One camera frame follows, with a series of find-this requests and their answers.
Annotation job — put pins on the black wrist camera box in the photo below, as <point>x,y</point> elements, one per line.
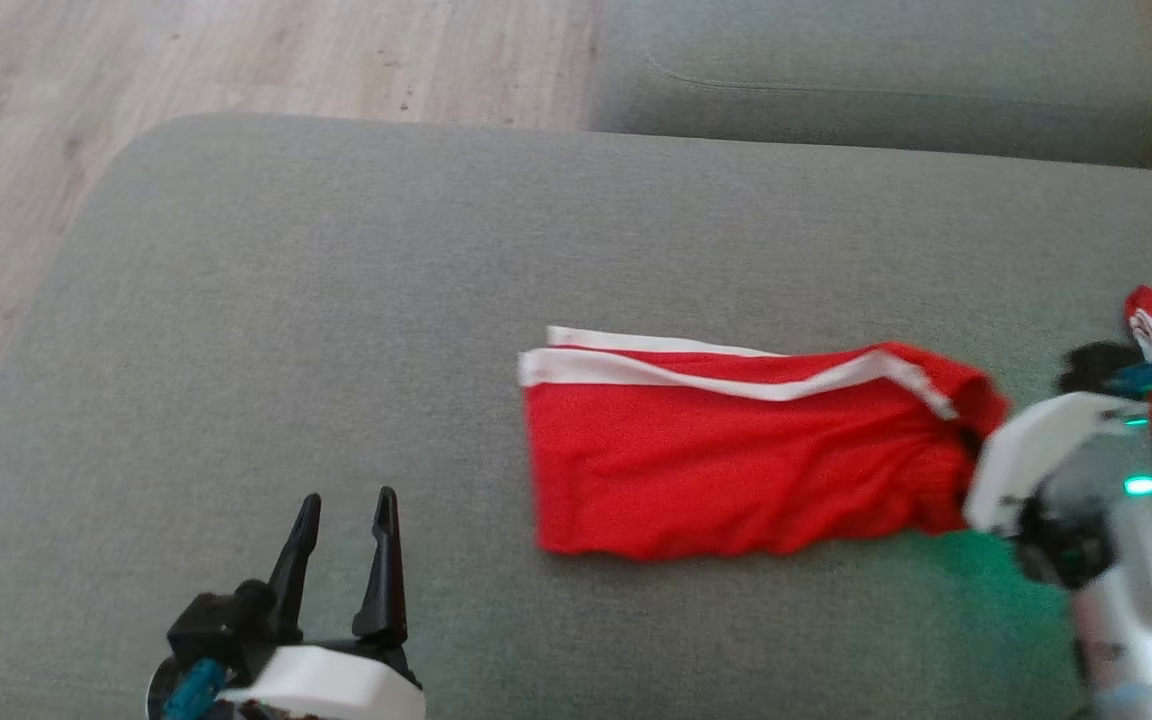
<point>221,620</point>
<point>1096,365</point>

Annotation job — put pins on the large grey sofa seat cushion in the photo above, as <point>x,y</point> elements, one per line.
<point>336,350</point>

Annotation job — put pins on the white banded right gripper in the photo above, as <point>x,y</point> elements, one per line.
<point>1031,460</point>

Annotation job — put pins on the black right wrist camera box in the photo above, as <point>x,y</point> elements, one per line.
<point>1096,365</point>

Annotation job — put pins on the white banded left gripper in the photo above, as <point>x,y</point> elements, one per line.
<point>326,685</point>

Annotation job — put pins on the red white sports shorts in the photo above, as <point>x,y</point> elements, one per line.
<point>736,460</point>

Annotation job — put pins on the small grey sofa cushion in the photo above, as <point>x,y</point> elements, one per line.
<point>886,70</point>

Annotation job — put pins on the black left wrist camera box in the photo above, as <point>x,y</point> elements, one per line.
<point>221,620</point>

